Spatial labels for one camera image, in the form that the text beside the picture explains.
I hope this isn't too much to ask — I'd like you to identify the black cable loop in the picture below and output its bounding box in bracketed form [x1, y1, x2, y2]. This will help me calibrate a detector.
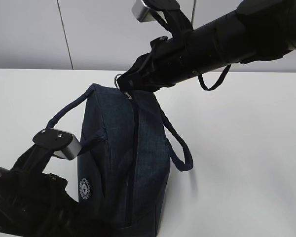
[198, 64, 231, 91]

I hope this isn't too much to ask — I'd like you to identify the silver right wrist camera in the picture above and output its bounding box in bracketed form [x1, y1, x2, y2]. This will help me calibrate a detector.
[131, 0, 180, 23]

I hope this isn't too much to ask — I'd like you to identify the navy blue lunch bag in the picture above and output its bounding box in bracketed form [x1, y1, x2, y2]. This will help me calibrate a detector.
[47, 84, 193, 237]

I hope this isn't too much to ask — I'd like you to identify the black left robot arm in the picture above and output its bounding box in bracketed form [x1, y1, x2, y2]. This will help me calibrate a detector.
[0, 147, 115, 237]

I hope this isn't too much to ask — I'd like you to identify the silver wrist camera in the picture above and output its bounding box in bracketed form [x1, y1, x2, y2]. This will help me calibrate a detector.
[33, 128, 82, 160]
[131, 0, 180, 23]

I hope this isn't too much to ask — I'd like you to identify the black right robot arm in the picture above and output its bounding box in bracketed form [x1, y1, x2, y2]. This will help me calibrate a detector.
[115, 0, 296, 92]

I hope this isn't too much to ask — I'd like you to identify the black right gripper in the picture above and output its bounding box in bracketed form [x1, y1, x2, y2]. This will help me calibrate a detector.
[117, 36, 178, 92]

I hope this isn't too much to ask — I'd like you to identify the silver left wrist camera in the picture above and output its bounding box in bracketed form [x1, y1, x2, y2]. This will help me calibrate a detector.
[33, 128, 82, 160]

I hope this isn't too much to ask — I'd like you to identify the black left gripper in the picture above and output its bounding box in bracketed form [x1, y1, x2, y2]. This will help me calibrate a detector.
[39, 173, 115, 237]

